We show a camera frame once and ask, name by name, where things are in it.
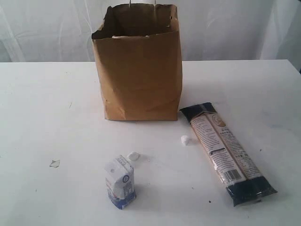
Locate white crumpled scrap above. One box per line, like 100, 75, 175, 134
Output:
127, 152, 140, 161
181, 135, 191, 146

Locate white crumpled scrap right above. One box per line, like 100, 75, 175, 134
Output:
181, 135, 191, 146

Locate long dark noodle package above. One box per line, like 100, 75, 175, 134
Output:
180, 102, 277, 206

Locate white crumpled scrap left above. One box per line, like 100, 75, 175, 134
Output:
127, 152, 140, 161

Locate brown paper bag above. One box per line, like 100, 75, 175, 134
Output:
91, 3, 182, 121

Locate white backdrop curtain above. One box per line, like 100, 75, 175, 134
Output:
0, 0, 301, 68

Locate small white and blue packet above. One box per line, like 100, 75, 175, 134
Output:
104, 155, 136, 210

